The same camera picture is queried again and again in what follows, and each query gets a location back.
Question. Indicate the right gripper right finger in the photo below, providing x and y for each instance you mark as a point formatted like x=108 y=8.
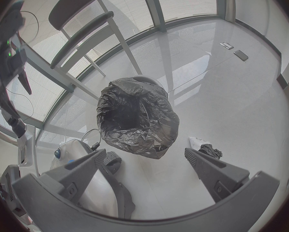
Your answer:
x=214 y=175

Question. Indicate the black plastic bag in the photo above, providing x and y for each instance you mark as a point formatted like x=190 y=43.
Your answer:
x=134 y=119

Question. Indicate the white trash bin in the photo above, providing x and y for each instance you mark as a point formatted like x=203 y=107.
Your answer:
x=144 y=77

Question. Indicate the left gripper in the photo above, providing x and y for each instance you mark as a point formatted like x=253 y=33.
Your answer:
x=15 y=60

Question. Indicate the crumpled black plastic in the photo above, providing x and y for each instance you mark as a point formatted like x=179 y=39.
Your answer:
x=210 y=150

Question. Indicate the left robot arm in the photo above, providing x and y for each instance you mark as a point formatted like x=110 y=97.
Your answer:
x=2 y=100

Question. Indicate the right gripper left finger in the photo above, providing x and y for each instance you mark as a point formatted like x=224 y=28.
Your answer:
x=74 y=177

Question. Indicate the white chair with grey seat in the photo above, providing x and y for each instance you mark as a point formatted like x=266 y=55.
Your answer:
x=69 y=8

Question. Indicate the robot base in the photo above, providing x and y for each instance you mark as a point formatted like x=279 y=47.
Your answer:
x=98 y=190

